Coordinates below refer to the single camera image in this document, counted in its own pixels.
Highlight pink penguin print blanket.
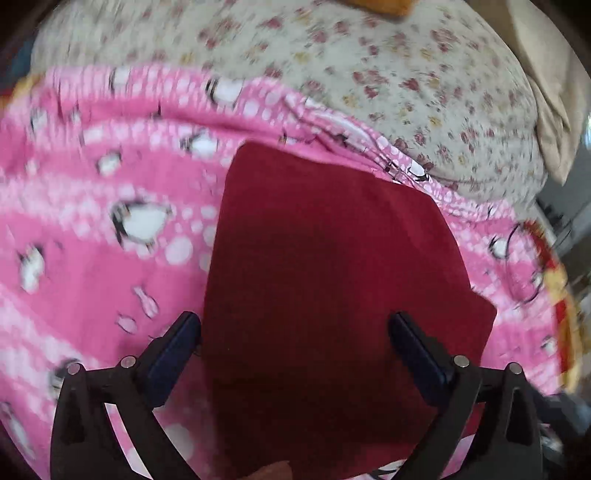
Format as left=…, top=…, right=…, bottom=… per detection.
left=0, top=65, right=573, bottom=480

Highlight orange checkered pillow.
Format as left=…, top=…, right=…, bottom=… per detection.
left=342, top=0, right=416, bottom=20

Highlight dark red garment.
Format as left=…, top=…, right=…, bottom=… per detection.
left=202, top=141, right=498, bottom=480

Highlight floral bed sheet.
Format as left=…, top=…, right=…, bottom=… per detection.
left=32, top=0, right=548, bottom=204

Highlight beige cloth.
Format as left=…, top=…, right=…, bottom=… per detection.
left=505, top=0, right=588, bottom=185

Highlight yellow red printed cloth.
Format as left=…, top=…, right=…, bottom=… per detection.
left=522, top=219, right=585, bottom=398

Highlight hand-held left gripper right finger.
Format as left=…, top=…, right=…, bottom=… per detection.
left=388, top=311, right=543, bottom=480

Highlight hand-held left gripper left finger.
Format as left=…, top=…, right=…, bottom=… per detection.
left=50, top=311, right=202, bottom=480

